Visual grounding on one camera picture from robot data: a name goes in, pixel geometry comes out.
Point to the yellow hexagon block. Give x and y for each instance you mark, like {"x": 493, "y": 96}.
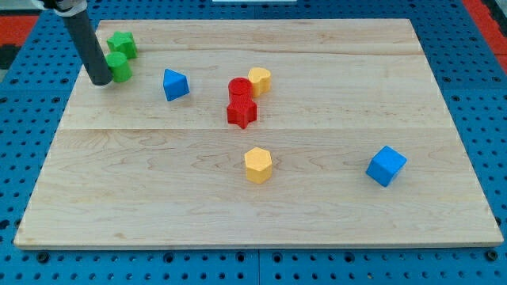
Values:
{"x": 259, "y": 165}

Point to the light wooden board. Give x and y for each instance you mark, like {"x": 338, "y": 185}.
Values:
{"x": 128, "y": 169}

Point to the red star block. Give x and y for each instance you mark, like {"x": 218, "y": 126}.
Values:
{"x": 241, "y": 112}

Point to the red cylinder block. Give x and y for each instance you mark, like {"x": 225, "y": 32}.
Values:
{"x": 240, "y": 89}

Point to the yellow heart block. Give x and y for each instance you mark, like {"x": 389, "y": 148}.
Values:
{"x": 260, "y": 78}

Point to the blue triangular prism block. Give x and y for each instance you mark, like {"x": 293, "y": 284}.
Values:
{"x": 175, "y": 84}

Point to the blue cube block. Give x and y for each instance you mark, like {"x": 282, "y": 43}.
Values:
{"x": 385, "y": 166}

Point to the green cylinder block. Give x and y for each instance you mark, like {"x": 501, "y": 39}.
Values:
{"x": 119, "y": 66}

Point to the green star block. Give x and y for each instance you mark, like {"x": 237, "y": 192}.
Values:
{"x": 123, "y": 42}

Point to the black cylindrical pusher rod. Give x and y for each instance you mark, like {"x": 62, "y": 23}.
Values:
{"x": 77, "y": 23}

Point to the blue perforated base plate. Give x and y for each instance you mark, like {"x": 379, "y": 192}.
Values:
{"x": 466, "y": 52}

